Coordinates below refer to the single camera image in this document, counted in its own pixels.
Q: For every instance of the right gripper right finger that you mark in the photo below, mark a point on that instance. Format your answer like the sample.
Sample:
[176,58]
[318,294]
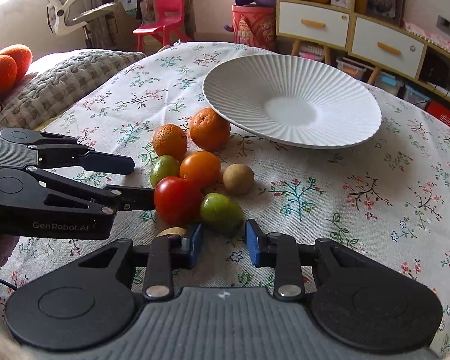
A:
[354,299]

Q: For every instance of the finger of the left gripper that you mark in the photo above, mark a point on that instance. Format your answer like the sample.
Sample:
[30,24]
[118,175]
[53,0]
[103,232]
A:
[56,151]
[36,203]

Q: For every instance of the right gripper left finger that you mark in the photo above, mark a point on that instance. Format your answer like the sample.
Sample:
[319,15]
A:
[94,299]

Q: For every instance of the small brown kiwi fruit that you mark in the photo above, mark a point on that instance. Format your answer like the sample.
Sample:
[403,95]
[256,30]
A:
[178,231]

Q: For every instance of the green fruit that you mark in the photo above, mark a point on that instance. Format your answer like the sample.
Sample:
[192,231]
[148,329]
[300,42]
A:
[221,214]
[164,166]

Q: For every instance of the mandarin orange front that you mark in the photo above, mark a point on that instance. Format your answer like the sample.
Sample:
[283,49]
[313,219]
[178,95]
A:
[170,139]

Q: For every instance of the mandarin orange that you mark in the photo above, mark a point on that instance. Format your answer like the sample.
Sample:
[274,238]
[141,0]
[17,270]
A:
[208,130]
[170,139]

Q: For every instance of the grey knitted blanket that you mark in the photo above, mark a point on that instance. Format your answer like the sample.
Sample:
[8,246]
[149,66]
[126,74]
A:
[56,82]

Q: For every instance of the floral tablecloth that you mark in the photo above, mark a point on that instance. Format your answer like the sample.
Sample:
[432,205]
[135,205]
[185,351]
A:
[388,198]

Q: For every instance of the red tomato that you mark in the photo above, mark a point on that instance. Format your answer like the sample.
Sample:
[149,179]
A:
[177,201]

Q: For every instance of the white office chair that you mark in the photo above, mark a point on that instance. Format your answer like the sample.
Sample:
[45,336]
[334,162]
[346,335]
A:
[61,22]

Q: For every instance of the orange tomato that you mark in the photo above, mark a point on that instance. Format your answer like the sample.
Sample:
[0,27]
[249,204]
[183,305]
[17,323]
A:
[202,168]

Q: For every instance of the red plastic chair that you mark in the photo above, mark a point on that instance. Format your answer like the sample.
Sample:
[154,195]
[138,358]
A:
[170,19]

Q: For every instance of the red box under cabinet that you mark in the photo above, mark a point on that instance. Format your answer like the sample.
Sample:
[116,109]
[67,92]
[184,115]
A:
[440,111]

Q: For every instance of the white ribbed plate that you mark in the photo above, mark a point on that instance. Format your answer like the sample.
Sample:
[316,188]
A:
[293,101]

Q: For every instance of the red toy bucket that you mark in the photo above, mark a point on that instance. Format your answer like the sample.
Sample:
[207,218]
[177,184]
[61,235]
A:
[254,26]

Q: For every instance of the wooden shelf cabinet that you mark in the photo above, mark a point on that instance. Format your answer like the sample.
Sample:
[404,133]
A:
[385,46]

